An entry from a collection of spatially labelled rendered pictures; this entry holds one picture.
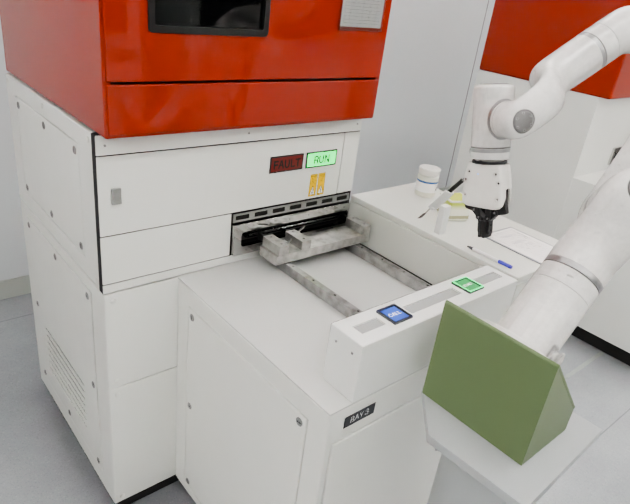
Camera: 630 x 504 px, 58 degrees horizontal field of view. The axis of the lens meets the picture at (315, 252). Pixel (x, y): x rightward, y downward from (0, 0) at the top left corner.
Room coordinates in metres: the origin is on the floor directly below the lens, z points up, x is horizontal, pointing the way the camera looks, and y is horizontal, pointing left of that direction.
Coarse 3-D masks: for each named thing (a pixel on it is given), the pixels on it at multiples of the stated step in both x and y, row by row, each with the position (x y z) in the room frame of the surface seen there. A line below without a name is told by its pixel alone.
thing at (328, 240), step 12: (336, 228) 1.64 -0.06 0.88; (348, 228) 1.66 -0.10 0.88; (312, 240) 1.53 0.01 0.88; (324, 240) 1.54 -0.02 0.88; (336, 240) 1.55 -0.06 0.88; (348, 240) 1.58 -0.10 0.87; (360, 240) 1.62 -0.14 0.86; (264, 252) 1.43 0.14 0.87; (300, 252) 1.45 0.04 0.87; (312, 252) 1.48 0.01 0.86; (324, 252) 1.52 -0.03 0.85; (276, 264) 1.39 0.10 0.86
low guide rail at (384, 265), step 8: (352, 248) 1.61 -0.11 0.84; (360, 248) 1.58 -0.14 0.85; (360, 256) 1.58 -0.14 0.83; (368, 256) 1.55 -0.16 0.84; (376, 256) 1.54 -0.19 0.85; (376, 264) 1.53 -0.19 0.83; (384, 264) 1.51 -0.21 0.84; (392, 264) 1.50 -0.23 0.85; (392, 272) 1.48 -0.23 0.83; (400, 272) 1.46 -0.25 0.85; (408, 272) 1.46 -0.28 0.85; (400, 280) 1.46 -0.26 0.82; (408, 280) 1.44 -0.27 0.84; (416, 280) 1.42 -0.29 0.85; (416, 288) 1.41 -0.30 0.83
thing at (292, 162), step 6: (294, 156) 1.56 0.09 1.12; (300, 156) 1.58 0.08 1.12; (276, 162) 1.52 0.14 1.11; (282, 162) 1.53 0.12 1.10; (288, 162) 1.55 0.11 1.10; (294, 162) 1.56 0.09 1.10; (300, 162) 1.58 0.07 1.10; (276, 168) 1.52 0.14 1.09; (282, 168) 1.54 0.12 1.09; (288, 168) 1.55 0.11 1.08; (294, 168) 1.57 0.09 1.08
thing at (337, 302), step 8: (288, 264) 1.42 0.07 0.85; (288, 272) 1.40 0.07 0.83; (296, 272) 1.38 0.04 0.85; (304, 272) 1.38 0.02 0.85; (296, 280) 1.38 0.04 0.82; (304, 280) 1.35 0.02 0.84; (312, 280) 1.34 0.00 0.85; (312, 288) 1.33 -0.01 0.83; (320, 288) 1.31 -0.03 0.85; (328, 288) 1.31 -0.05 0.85; (320, 296) 1.30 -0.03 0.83; (328, 296) 1.28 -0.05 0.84; (336, 296) 1.27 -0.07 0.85; (336, 304) 1.26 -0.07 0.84; (344, 304) 1.24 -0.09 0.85; (344, 312) 1.23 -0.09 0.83; (352, 312) 1.21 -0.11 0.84
